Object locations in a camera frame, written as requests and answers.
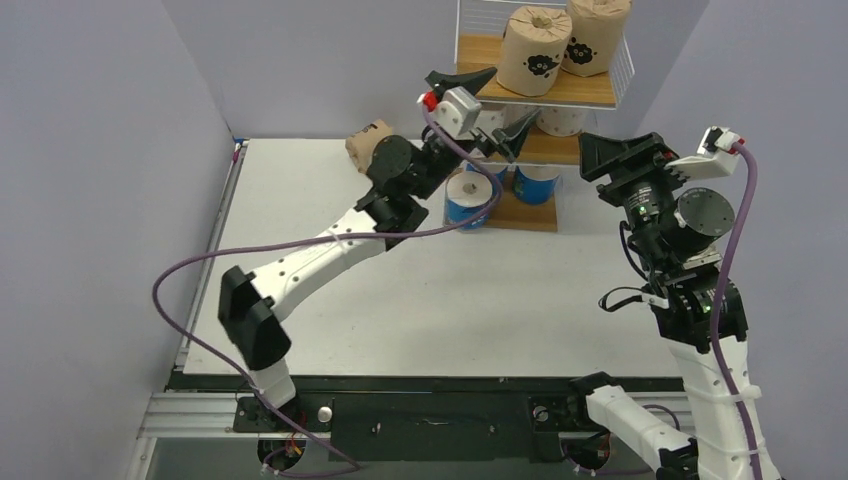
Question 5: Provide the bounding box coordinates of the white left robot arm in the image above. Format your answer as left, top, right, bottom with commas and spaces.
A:
217, 67, 540, 430

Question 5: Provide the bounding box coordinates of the brown paper roll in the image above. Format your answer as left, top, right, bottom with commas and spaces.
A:
345, 119, 394, 174
560, 0, 632, 77
496, 5, 572, 97

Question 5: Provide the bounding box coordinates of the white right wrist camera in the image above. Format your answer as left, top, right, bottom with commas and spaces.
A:
665, 126, 745, 181

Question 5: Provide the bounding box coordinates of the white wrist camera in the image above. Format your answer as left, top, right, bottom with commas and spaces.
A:
417, 87, 482, 140
665, 126, 745, 181

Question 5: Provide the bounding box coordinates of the floral white paper roll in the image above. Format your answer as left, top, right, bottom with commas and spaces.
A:
503, 104, 537, 127
471, 104, 506, 158
536, 106, 589, 137

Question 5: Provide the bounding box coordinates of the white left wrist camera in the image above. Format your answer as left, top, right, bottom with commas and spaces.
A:
417, 87, 482, 140

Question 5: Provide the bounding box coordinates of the white wire wooden shelf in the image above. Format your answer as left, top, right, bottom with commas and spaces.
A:
454, 1, 634, 232

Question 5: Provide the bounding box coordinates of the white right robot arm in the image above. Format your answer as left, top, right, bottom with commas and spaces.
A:
563, 126, 779, 479

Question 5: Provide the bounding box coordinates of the blue paper roll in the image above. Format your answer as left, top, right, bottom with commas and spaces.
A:
512, 165, 560, 205
465, 162, 509, 184
445, 171, 494, 224

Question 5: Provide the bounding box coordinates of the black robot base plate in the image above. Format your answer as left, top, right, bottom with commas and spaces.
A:
231, 374, 631, 465

